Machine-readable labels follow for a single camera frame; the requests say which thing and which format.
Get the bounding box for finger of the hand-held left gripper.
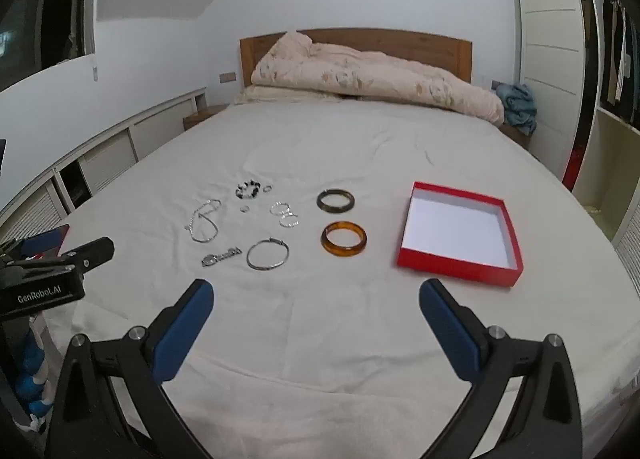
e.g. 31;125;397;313
0;226;70;260
60;237;115;270

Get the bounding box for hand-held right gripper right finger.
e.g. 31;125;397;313
419;279;583;459

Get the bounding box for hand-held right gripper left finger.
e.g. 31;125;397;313
44;279;216;459

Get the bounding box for silver link bracelet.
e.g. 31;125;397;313
201;247;243;268

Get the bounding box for thin silver bangle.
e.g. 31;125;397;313
246;237;290;271

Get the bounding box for red cardboard box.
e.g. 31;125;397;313
397;182;524;287

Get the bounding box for silver chain necklace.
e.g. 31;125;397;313
188;198;222;244

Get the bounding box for amber bangle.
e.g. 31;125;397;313
320;221;368;257

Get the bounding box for dark green bangle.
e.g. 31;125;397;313
316;188;356;214

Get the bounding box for person's left hand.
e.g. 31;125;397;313
14;314;57;436

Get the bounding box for low white louvered cabinet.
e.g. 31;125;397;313
0;87;208;246

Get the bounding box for wooden nightstand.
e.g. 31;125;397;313
183;105;228;131
500;122;532;150

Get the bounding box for red bag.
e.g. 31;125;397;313
562;143;584;190

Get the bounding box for bed with white sheet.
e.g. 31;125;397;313
45;100;637;442

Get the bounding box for open white shelf unit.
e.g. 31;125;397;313
570;0;640;295

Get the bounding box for blue crumpled cloth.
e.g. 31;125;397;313
496;83;538;136

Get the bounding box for dark window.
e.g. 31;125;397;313
0;0;97;90

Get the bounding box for beige pillow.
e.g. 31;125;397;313
233;85;346;105

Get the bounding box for pink floral quilt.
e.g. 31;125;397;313
251;31;505;127

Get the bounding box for tall white wardrobe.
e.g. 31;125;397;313
507;0;598;190

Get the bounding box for wooden headboard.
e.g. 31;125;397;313
239;28;473;88

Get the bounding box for hanging dark clothes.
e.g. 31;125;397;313
601;0;640;126

